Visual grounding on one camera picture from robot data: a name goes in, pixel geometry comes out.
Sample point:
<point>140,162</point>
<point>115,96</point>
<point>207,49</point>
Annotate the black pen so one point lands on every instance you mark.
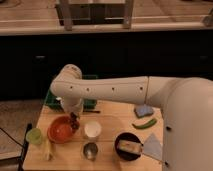
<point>91,111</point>

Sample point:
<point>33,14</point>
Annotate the blue sponge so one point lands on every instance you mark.
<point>143,110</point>

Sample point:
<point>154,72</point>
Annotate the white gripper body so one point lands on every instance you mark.
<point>75,107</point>

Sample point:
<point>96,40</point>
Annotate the green plastic cup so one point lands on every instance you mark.
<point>34,136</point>

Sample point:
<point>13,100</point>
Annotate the dark grape bunch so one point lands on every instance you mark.
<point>74,123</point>

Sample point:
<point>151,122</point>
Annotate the black bowl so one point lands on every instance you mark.
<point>122,154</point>

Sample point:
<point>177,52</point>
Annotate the bread slice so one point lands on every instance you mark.
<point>130,147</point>

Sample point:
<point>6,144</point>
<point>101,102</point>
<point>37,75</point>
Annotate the green plastic tray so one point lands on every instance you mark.
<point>52,101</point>

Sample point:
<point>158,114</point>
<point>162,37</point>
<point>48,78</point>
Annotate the red bowl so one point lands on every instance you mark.
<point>60,130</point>

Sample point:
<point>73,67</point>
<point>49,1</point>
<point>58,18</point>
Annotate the wooden chair frame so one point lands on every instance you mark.
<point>91,13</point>

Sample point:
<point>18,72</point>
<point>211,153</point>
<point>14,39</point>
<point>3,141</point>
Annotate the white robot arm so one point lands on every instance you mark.
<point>186,105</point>

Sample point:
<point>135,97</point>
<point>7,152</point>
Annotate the small metal cup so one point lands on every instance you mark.
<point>90,151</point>

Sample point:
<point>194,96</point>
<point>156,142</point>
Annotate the white cup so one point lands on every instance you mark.
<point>92,129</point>

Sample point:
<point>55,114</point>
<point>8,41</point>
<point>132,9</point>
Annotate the yellow banana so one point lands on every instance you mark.
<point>48,154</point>

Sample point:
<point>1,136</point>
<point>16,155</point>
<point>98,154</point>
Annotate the grey blue cloth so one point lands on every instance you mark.
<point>152,147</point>

